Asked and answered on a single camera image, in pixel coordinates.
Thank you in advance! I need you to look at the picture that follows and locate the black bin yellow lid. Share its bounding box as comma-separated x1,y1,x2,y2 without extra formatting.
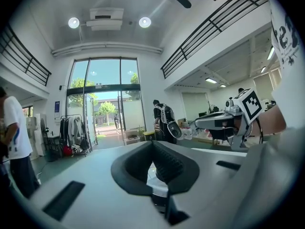
142,130,156,142

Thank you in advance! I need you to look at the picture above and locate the black railing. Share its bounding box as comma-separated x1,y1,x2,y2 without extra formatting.
160,0,270,80
0,23,52,87

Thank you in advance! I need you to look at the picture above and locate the glass entrance door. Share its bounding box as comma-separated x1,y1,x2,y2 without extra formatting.
66,57,146,148

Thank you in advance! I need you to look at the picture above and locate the white printed t-shirt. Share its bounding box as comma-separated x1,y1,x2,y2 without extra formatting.
266,0,305,138

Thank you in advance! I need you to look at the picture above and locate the black standing fan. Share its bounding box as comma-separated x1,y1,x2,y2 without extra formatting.
40,118,51,138

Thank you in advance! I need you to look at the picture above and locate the ceiling air conditioner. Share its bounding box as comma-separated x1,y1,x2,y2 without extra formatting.
85,7,125,32

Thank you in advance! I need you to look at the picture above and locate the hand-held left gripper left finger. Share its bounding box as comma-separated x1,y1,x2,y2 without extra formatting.
29,140,168,229

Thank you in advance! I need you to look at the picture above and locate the clothes rack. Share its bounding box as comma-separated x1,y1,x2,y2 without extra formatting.
59,113,92,158

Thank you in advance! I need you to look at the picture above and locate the person's right forearm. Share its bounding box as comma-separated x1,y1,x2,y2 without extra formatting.
252,103,287,137

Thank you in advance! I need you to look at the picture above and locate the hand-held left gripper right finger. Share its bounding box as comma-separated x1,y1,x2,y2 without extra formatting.
153,140,248,229

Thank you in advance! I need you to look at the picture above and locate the round ceiling light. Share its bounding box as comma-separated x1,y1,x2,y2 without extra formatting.
138,16,152,29
67,16,81,29

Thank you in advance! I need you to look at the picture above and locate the cardboard box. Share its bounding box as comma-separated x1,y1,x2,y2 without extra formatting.
124,128,142,146

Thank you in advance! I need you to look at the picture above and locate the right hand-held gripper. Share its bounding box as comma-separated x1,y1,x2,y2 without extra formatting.
193,87,264,150

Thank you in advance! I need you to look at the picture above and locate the black silver pressure cooker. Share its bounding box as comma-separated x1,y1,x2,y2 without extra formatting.
145,165,170,207

